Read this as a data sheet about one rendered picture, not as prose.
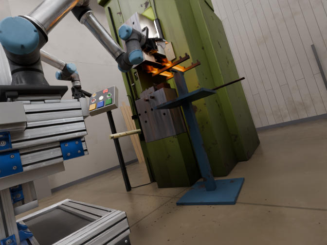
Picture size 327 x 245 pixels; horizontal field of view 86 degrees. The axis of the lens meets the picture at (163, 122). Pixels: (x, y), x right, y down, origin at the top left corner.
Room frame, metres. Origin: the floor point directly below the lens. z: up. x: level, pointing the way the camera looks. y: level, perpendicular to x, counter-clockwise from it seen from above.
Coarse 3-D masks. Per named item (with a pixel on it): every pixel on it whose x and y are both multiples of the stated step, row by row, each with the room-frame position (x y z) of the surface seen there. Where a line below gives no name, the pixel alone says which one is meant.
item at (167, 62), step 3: (156, 57) 1.10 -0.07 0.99; (159, 57) 1.11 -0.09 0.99; (162, 57) 1.13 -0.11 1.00; (156, 60) 1.10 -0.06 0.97; (159, 60) 1.10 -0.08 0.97; (162, 60) 1.12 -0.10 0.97; (165, 60) 1.17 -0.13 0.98; (162, 63) 1.16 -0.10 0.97; (165, 63) 1.17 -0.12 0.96; (168, 63) 1.20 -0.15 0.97; (177, 66) 1.31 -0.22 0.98; (180, 66) 1.36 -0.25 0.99; (177, 69) 1.36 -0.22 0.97; (180, 69) 1.38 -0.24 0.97
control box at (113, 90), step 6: (102, 90) 2.00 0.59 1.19; (108, 90) 1.96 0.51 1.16; (114, 90) 1.94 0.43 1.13; (96, 96) 1.98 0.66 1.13; (102, 96) 1.95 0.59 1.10; (114, 96) 1.89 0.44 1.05; (90, 102) 1.97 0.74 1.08; (96, 102) 1.94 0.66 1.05; (114, 102) 1.85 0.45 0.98; (96, 108) 1.89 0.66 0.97; (102, 108) 1.88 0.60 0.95; (108, 108) 1.89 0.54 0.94; (114, 108) 1.91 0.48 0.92; (90, 114) 1.93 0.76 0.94; (96, 114) 1.95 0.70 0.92
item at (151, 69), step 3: (144, 66) 1.18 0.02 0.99; (147, 66) 1.21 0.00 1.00; (150, 66) 1.23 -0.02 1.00; (144, 69) 1.16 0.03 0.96; (147, 69) 1.20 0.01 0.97; (150, 69) 1.23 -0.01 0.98; (153, 69) 1.25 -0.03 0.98; (156, 69) 1.29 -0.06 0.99; (153, 72) 1.29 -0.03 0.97; (165, 72) 1.39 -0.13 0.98; (168, 72) 1.43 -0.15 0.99; (165, 75) 1.43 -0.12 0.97; (168, 75) 1.45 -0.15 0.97
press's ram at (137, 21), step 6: (132, 18) 1.72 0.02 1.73; (138, 18) 1.68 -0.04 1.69; (144, 18) 1.76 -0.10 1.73; (132, 24) 1.73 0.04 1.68; (138, 24) 1.69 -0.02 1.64; (144, 24) 1.73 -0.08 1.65; (150, 24) 1.83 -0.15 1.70; (138, 30) 1.70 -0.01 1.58; (150, 30) 1.81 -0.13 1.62; (156, 30) 1.90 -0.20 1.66; (150, 36) 1.78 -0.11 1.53; (156, 36) 1.81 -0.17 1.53; (156, 42) 1.84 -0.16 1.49; (126, 48) 1.83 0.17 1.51; (162, 48) 1.92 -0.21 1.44; (156, 54) 1.86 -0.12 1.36; (162, 54) 1.90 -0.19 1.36
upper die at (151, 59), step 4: (144, 52) 1.71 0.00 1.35; (144, 56) 1.71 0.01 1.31; (148, 56) 1.76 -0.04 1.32; (152, 56) 1.81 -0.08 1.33; (144, 60) 1.72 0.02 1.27; (148, 60) 1.74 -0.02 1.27; (152, 60) 1.80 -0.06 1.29; (140, 64) 1.77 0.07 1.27; (156, 64) 1.89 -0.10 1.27; (160, 64) 1.91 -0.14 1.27; (132, 68) 1.82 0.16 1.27; (136, 68) 1.84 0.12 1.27; (140, 68) 1.87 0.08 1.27
